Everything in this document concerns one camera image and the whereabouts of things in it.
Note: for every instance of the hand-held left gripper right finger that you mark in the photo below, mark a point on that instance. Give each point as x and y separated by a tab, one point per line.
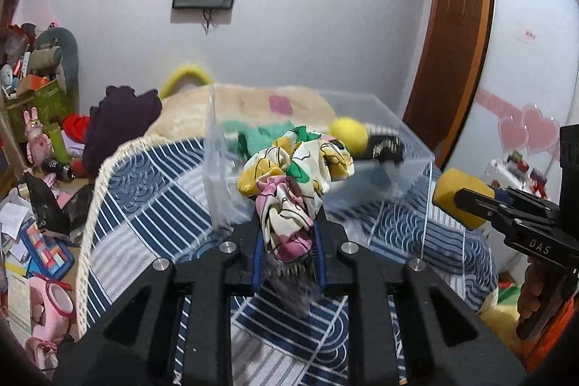
319	264

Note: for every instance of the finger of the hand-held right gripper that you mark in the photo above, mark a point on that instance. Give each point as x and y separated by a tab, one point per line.
484	215
479	195

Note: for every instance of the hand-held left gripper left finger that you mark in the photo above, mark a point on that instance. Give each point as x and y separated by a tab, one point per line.
256	263

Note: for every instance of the yellow sponge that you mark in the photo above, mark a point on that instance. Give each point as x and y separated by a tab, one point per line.
452	191

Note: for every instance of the clear plastic box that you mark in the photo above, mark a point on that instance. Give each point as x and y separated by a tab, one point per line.
398	182

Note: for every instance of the colourful printed scarf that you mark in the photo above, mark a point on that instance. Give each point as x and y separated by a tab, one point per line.
298	169

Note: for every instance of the person's right hand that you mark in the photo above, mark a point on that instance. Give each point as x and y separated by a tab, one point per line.
533	295

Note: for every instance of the black printed cloth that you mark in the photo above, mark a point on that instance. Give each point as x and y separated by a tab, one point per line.
384	148

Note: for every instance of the green knitted cloth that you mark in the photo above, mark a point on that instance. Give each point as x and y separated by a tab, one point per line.
258	137

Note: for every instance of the blue white patterned blanket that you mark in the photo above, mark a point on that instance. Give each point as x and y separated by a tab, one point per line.
149	196

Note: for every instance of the beige plush pillow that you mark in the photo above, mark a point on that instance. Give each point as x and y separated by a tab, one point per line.
253	101

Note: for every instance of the wooden wardrobe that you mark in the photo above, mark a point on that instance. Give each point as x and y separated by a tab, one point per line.
457	33

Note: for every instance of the dark purple cloth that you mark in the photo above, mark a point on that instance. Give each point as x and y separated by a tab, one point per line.
117	123

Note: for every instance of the pink plastic toy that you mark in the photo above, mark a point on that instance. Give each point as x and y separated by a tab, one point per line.
56	298

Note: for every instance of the black plastic bag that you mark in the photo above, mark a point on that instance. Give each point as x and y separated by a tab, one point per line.
54	205

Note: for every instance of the colourful blue pencil case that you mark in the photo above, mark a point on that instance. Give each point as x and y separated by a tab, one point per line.
45	250

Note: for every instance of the red cloth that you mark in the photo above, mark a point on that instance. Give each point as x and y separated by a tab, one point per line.
77	126

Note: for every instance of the green bottle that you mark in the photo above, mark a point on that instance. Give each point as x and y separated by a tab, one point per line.
59	146

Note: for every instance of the pink rabbit toy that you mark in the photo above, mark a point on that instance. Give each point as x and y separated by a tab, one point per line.
36	137

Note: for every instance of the green cardboard box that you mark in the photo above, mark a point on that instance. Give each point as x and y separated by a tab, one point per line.
40	101

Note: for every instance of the grey plush toy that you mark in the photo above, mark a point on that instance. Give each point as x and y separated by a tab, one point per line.
59	51

